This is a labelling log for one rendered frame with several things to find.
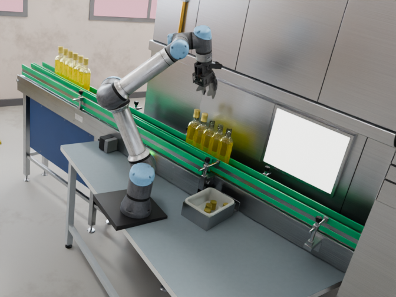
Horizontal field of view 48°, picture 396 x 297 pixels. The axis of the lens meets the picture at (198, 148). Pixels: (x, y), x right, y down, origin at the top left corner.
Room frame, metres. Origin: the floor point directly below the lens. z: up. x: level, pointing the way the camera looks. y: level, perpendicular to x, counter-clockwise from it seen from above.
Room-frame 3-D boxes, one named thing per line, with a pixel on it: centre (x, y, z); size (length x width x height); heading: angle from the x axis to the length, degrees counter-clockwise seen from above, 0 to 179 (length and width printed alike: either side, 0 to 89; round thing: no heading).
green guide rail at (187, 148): (2.65, 0.62, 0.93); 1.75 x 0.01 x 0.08; 55
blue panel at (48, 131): (2.64, 0.59, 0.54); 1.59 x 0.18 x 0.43; 55
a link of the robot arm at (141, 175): (1.83, 0.24, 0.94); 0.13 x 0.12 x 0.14; 5
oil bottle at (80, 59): (2.91, 0.89, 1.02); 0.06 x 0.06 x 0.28; 55
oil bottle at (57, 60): (3.05, 1.08, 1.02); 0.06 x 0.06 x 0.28; 55
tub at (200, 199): (1.92, -0.11, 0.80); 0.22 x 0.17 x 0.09; 145
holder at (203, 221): (1.94, -0.12, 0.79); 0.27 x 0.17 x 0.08; 145
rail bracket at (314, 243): (1.70, -0.59, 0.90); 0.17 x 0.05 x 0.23; 145
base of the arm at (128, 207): (1.82, 0.24, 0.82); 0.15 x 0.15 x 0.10
